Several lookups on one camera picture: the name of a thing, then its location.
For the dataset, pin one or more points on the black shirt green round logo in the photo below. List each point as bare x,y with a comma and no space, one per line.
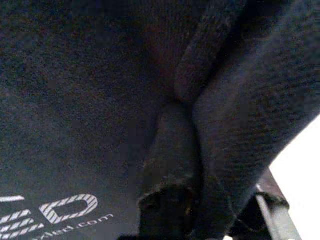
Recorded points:
87,100

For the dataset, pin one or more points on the grey metal bar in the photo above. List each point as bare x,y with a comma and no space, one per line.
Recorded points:
277,220

